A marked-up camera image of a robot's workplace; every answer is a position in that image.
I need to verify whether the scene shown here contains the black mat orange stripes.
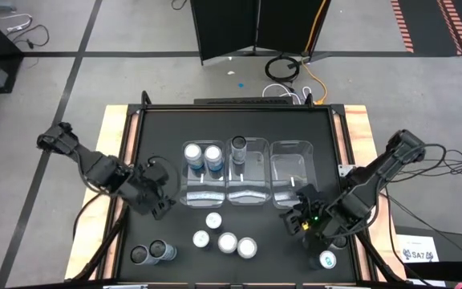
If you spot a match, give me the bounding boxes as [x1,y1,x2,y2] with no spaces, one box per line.
[389,0,462,57]

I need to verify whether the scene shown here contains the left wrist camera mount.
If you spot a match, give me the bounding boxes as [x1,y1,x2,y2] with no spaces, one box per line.
[144,160,171,182]

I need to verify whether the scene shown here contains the orange extension cable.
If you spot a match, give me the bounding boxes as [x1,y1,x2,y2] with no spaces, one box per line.
[300,0,329,106]

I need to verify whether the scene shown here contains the black coiled cable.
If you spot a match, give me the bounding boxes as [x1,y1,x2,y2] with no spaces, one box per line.
[264,55,302,84]

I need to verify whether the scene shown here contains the black box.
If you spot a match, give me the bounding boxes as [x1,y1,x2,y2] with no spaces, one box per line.
[393,225,462,284]

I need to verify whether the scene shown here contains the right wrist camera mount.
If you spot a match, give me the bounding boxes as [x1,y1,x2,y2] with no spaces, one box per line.
[296,184,325,210]

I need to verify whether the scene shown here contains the blue silver Red Bull can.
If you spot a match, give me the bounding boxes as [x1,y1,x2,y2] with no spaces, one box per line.
[192,230,212,252]
[205,211,224,235]

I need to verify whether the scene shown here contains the clear plastic bin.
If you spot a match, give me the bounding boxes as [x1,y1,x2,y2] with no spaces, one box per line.
[179,139,229,210]
[269,140,321,210]
[225,136,273,207]

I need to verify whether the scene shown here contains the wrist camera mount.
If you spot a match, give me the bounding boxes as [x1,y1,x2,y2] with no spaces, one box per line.
[296,184,325,210]
[144,160,171,182]

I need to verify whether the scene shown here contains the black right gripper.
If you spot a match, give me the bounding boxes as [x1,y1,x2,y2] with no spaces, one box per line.
[282,206,338,242]

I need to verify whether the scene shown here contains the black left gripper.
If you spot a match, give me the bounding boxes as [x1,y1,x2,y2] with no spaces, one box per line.
[124,178,176,221]

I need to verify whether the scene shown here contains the white paper sign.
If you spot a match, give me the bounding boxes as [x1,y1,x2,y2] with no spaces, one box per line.
[395,234,440,264]

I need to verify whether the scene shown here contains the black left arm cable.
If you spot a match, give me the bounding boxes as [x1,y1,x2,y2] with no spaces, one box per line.
[145,155,182,198]

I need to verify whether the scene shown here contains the black folding partition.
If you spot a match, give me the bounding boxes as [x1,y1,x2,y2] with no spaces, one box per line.
[189,0,333,66]

